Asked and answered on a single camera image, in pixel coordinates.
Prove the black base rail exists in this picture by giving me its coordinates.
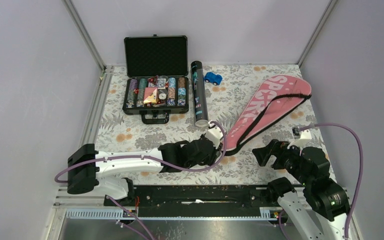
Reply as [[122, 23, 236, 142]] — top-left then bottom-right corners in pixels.
[[117, 185, 281, 220]]

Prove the pink racket bag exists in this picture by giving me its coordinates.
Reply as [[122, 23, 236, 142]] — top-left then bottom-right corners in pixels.
[[225, 74, 312, 156]]

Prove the black shuttlecock tube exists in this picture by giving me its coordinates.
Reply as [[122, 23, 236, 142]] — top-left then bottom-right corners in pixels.
[[191, 60, 209, 127]]

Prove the black poker chip case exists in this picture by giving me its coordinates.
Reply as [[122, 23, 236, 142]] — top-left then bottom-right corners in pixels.
[[122, 35, 190, 125]]

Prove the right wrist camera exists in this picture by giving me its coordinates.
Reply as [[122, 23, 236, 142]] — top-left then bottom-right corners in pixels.
[[287, 127, 313, 149]]

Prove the blue toy car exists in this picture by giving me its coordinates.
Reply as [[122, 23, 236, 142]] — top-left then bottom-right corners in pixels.
[[204, 72, 223, 86]]

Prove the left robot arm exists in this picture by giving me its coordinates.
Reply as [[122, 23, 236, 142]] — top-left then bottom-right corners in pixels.
[[66, 131, 225, 206]]

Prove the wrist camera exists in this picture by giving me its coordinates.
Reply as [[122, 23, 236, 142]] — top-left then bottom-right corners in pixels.
[[287, 127, 313, 149], [204, 122, 225, 149]]

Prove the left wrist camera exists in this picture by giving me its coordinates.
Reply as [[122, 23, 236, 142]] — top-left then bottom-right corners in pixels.
[[204, 122, 225, 149]]

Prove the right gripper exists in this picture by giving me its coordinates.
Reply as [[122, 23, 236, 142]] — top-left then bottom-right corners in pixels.
[[251, 137, 311, 186]]

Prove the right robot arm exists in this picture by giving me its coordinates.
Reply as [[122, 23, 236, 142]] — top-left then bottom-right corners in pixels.
[[252, 139, 350, 240]]

